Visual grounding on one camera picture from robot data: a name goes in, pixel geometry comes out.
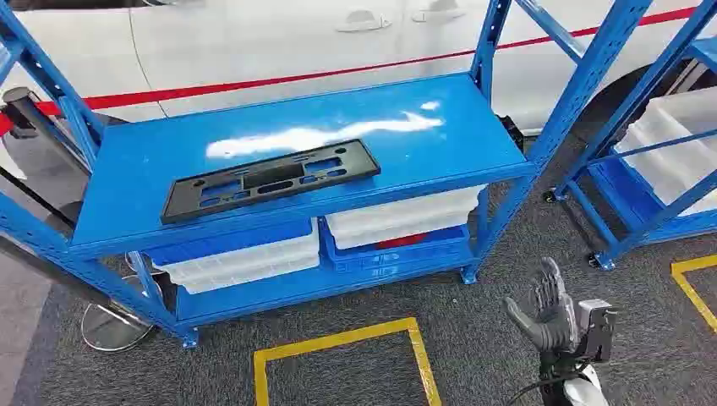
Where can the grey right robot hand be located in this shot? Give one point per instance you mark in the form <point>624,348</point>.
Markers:
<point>552,319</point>

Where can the black plastic slotted panel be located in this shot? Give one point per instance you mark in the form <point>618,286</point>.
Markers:
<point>269,179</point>

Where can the blue plastic crate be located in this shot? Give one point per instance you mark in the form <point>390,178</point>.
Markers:
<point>392,260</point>
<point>224,244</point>

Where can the white plastic crate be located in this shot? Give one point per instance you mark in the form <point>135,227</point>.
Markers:
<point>672,151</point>
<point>252,269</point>
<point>397,218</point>

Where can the blue metal shelf rack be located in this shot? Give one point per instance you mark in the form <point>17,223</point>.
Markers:
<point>633,117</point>
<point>358,120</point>

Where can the red barrier belt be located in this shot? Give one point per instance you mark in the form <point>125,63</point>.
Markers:
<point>224,87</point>

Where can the white car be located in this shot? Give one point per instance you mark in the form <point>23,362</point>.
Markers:
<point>252,45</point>

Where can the chrome stanchion base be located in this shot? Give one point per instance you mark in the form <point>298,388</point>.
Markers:
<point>109,330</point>

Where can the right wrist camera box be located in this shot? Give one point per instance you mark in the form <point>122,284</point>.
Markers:
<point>596,328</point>

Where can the black stanchion post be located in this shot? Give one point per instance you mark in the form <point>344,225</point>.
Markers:
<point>18,109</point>

